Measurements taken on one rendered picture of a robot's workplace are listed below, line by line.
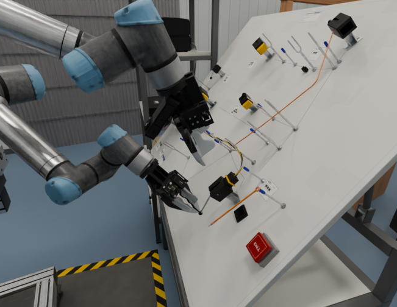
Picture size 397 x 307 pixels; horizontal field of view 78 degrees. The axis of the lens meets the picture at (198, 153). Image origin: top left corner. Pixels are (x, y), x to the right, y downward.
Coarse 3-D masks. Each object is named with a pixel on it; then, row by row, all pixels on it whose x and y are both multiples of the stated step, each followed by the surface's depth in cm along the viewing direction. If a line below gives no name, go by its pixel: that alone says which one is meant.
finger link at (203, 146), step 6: (192, 132) 56; (198, 132) 56; (192, 138) 56; (198, 138) 56; (198, 144) 57; (204, 144) 57; (210, 144) 57; (198, 150) 57; (204, 150) 57; (198, 156) 57; (198, 162) 59
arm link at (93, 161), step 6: (96, 156) 71; (102, 156) 69; (84, 162) 68; (90, 162) 68; (96, 162) 69; (102, 162) 70; (108, 162) 69; (96, 168) 68; (102, 168) 69; (108, 168) 71; (114, 168) 72; (102, 174) 69; (108, 174) 72; (114, 174) 77; (102, 180) 71
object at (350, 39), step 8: (336, 16) 68; (344, 16) 65; (328, 24) 69; (336, 24) 66; (344, 24) 65; (352, 24) 65; (336, 32) 67; (344, 32) 67; (352, 40) 71; (344, 48) 72
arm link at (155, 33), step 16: (144, 0) 41; (128, 16) 41; (144, 16) 41; (128, 32) 42; (144, 32) 42; (160, 32) 44; (128, 48) 42; (144, 48) 43; (160, 48) 44; (144, 64) 46; (160, 64) 46
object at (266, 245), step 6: (258, 234) 58; (252, 240) 58; (258, 240) 57; (264, 240) 56; (246, 246) 59; (252, 246) 58; (258, 246) 56; (264, 246) 55; (270, 246) 55; (252, 252) 57; (258, 252) 56; (264, 252) 54; (258, 258) 55
